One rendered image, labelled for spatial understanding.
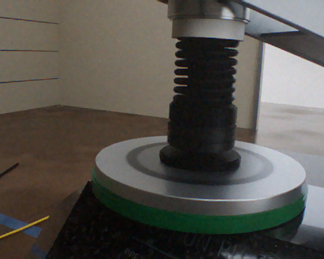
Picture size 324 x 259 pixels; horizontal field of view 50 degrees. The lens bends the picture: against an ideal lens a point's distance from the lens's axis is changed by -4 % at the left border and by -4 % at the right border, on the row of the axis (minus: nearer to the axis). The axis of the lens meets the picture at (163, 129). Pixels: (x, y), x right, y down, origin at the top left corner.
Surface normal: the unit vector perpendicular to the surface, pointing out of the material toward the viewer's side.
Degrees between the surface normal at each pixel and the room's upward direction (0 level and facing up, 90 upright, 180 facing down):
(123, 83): 90
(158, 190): 0
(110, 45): 90
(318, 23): 90
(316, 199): 0
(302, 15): 90
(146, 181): 0
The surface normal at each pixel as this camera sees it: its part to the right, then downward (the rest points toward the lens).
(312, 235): 0.04, -0.98
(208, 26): -0.07, 0.21
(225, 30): 0.33, 0.21
